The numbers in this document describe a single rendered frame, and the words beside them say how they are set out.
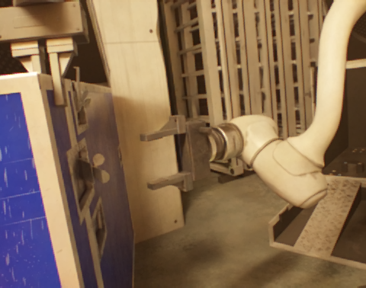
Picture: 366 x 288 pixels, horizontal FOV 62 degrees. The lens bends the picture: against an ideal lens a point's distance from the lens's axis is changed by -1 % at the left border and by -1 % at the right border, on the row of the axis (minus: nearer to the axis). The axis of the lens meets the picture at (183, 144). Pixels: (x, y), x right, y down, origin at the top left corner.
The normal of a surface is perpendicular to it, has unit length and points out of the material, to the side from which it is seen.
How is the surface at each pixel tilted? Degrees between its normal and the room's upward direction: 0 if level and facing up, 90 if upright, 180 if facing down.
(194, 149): 90
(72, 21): 80
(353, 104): 90
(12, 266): 90
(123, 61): 90
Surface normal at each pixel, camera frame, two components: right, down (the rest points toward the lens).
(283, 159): -0.55, -0.24
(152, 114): 0.48, 0.10
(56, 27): 0.12, -0.01
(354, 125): -0.65, 0.21
